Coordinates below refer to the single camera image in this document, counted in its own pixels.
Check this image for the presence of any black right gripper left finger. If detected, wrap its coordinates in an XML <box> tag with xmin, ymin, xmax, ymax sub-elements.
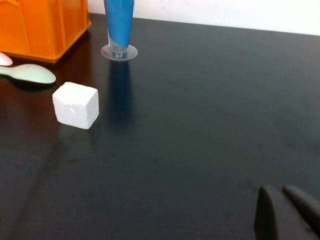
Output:
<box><xmin>253</xmin><ymin>185</ymin><xmax>316</xmax><ymax>240</ymax></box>

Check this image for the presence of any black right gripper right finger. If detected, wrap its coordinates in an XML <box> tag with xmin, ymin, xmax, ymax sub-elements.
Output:
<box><xmin>282</xmin><ymin>184</ymin><xmax>320</xmax><ymax>240</ymax></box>

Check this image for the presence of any orange plastic cutlery holder crate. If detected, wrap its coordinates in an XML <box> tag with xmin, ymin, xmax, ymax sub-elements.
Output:
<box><xmin>0</xmin><ymin>0</ymin><xmax>92</xmax><ymax>64</ymax></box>

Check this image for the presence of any white foam cube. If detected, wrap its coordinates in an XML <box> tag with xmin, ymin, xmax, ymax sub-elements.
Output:
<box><xmin>51</xmin><ymin>81</ymin><xmax>100</xmax><ymax>131</ymax></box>

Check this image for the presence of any blue and white paper cone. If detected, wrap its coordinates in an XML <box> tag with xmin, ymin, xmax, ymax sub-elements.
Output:
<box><xmin>104</xmin><ymin>0</ymin><xmax>135</xmax><ymax>49</ymax></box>

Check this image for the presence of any mint green plastic spoon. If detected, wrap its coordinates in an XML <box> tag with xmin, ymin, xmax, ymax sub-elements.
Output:
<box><xmin>0</xmin><ymin>63</ymin><xmax>57</xmax><ymax>85</ymax></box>

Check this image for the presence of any pink plastic spoon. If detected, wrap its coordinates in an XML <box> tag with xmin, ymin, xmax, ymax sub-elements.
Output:
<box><xmin>0</xmin><ymin>51</ymin><xmax>14</xmax><ymax>67</ymax></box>

